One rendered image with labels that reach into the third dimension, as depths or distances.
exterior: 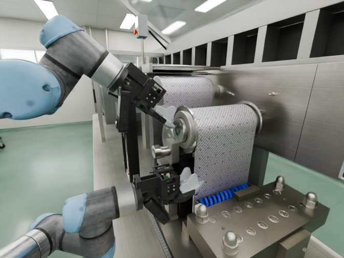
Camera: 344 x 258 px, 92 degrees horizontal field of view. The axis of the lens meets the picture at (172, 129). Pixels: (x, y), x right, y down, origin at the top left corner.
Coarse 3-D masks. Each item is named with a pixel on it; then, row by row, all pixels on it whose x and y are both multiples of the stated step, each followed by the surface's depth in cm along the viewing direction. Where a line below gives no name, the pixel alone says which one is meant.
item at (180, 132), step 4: (176, 120) 50; (180, 120) 48; (184, 120) 48; (176, 124) 50; (180, 124) 48; (184, 124) 47; (176, 128) 51; (180, 128) 48; (184, 128) 47; (176, 132) 51; (180, 132) 48; (184, 132) 47; (176, 136) 51; (180, 136) 49; (184, 136) 47; (180, 140) 49; (184, 140) 49
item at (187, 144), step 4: (180, 112) 49; (184, 112) 48; (176, 116) 52; (180, 116) 50; (184, 116) 47; (188, 116) 46; (188, 120) 46; (256, 120) 55; (188, 124) 46; (188, 128) 46; (192, 128) 45; (188, 132) 46; (192, 132) 45; (188, 136) 47; (192, 136) 46; (176, 140) 54; (188, 140) 47; (192, 140) 46; (180, 144) 52; (184, 144) 49; (188, 144) 47
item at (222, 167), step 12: (228, 144) 52; (240, 144) 54; (252, 144) 57; (204, 156) 49; (216, 156) 51; (228, 156) 53; (240, 156) 56; (204, 168) 50; (216, 168) 52; (228, 168) 55; (240, 168) 57; (204, 180) 51; (216, 180) 54; (228, 180) 56; (240, 180) 59; (204, 192) 53; (216, 192) 55
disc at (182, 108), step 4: (180, 108) 51; (184, 108) 48; (188, 108) 47; (176, 112) 54; (188, 112) 47; (192, 116) 45; (192, 120) 45; (192, 124) 45; (196, 124) 44; (196, 128) 44; (196, 132) 44; (196, 136) 44; (196, 140) 45; (192, 144) 47; (196, 144) 45; (184, 148) 52; (188, 148) 49; (192, 148) 47; (184, 152) 52; (188, 152) 49
